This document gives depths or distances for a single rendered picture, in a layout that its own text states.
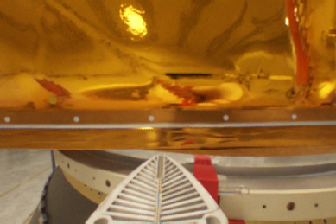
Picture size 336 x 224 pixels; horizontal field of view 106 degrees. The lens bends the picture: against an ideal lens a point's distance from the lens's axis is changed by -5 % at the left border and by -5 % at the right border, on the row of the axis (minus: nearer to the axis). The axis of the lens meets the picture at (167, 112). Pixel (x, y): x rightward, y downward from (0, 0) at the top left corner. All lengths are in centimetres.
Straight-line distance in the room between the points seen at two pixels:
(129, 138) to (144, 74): 14
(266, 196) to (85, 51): 37
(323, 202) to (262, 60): 25
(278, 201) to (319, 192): 7
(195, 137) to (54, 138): 30
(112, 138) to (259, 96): 31
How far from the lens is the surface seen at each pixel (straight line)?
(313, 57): 41
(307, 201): 32
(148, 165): 17
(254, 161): 30
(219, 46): 27
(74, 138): 34
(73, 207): 51
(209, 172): 24
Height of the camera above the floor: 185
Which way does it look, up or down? 4 degrees down
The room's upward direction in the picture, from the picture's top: straight up
